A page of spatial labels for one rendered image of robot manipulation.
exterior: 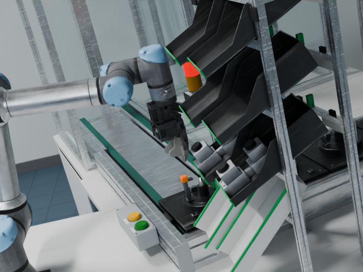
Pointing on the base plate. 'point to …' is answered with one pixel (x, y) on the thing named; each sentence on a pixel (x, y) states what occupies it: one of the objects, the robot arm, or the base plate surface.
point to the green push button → (141, 225)
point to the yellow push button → (134, 216)
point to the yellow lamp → (194, 82)
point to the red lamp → (189, 70)
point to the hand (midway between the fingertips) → (186, 156)
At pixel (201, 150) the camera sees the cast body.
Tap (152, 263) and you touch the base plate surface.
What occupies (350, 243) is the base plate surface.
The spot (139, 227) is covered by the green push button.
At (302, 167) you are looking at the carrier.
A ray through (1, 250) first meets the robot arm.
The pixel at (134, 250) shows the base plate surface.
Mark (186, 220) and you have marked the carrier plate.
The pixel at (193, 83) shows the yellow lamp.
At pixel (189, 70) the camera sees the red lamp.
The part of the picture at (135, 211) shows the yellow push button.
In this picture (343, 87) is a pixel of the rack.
